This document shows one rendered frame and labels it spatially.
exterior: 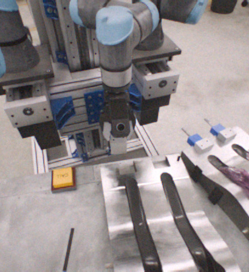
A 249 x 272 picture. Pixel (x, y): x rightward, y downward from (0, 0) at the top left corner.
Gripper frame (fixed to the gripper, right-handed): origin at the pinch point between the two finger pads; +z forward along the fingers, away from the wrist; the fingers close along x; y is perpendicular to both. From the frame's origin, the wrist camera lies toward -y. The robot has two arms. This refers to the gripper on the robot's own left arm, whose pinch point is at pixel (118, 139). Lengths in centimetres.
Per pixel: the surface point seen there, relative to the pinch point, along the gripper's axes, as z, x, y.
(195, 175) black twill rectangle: 12.7, -25.2, -6.9
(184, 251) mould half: 2.6, -13.3, -32.2
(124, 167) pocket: 8.2, -1.7, -5.0
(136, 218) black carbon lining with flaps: 7.1, -3.6, -22.3
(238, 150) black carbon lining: 10.1, -42.2, 0.9
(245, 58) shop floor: 96, -167, 208
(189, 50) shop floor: 96, -103, 235
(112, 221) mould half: 6.6, 2.7, -23.0
